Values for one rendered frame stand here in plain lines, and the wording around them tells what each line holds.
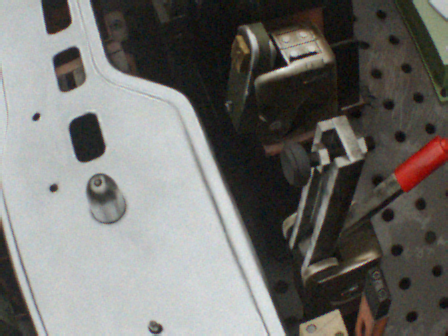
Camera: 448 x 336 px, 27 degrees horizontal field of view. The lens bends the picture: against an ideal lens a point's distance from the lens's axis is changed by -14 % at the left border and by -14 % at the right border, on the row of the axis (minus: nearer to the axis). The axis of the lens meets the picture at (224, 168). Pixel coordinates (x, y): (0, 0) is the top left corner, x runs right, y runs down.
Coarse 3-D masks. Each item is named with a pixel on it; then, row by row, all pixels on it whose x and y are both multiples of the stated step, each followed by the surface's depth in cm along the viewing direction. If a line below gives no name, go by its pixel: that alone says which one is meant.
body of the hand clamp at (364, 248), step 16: (368, 224) 81; (352, 240) 80; (368, 240) 80; (336, 256) 81; (352, 256) 79; (368, 256) 79; (352, 272) 79; (304, 288) 84; (320, 288) 80; (336, 288) 81; (352, 288) 84; (304, 304) 88; (320, 304) 83; (336, 304) 85; (352, 304) 87; (304, 320) 100; (352, 320) 94
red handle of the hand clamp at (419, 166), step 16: (432, 144) 72; (416, 160) 73; (432, 160) 72; (400, 176) 74; (416, 176) 73; (384, 192) 75; (400, 192) 75; (352, 208) 76; (368, 208) 76; (352, 224) 76; (304, 240) 78; (304, 256) 78
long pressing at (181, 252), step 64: (0, 0) 103; (0, 64) 98; (0, 128) 95; (64, 128) 93; (128, 128) 92; (192, 128) 91; (0, 192) 91; (64, 192) 90; (128, 192) 89; (192, 192) 89; (64, 256) 87; (128, 256) 87; (192, 256) 86; (256, 256) 86; (64, 320) 84; (128, 320) 84; (192, 320) 83; (256, 320) 83
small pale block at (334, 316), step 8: (336, 312) 75; (312, 320) 75; (320, 320) 75; (328, 320) 75; (336, 320) 75; (304, 328) 75; (312, 328) 75; (320, 328) 75; (328, 328) 75; (336, 328) 75; (344, 328) 75
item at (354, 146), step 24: (336, 120) 66; (288, 144) 66; (336, 144) 67; (360, 144) 66; (288, 168) 66; (312, 168) 70; (336, 168) 65; (360, 168) 66; (312, 192) 73; (336, 192) 68; (312, 216) 76; (336, 216) 71; (312, 240) 74; (336, 240) 75
